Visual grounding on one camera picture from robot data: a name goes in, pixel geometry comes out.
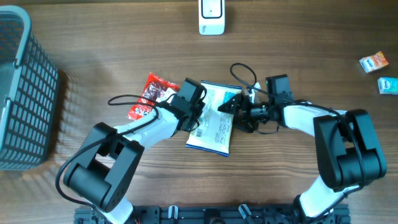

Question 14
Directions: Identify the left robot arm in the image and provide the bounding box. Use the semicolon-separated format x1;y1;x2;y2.
55;78;207;223

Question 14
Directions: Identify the small orange box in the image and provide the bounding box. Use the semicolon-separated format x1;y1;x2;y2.
359;51;389;73

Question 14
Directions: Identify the yellow snack bag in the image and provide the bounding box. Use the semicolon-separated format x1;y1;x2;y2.
186;80;242;157

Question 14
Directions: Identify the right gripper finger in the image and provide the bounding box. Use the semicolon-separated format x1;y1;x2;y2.
233;116;258;133
218;93;244;116

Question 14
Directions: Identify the teal white packet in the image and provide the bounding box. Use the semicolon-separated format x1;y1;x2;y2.
377;77;398;95

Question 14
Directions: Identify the white barcode scanner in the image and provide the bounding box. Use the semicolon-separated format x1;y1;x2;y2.
198;0;226;35

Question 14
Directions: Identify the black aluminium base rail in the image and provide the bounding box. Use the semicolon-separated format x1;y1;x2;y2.
73;204;351;224

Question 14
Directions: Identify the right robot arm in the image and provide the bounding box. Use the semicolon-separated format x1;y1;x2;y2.
218;75;387;223

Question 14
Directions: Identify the red Hacks candy bag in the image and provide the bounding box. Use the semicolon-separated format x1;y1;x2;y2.
127;73;180;120

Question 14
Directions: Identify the dark grey mesh basket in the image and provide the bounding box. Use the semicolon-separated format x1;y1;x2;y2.
1;6;60;170

